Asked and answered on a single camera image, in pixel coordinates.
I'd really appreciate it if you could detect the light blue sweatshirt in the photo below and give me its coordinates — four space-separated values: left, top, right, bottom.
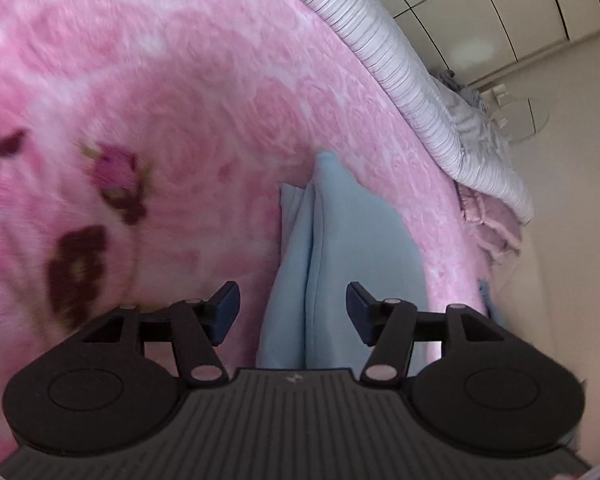
256 151 431 376

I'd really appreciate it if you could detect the purple ruffled pillow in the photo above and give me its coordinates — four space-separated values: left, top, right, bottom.
455 180 523 266

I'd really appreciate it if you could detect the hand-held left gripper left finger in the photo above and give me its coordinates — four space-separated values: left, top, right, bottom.
82 280 242 387

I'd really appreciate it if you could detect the striped lavender duvet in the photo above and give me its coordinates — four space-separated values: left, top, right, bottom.
257 0 535 226

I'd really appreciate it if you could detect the cream wardrobe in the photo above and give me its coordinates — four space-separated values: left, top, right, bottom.
370 0 600 88

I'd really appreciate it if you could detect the pink floral blanket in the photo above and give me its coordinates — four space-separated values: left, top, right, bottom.
0 0 491 461

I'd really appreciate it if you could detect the oval mirror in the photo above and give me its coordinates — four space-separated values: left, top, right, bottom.
500 97 551 143

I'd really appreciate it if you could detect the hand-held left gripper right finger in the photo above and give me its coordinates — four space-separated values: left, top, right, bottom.
346 281 506 387

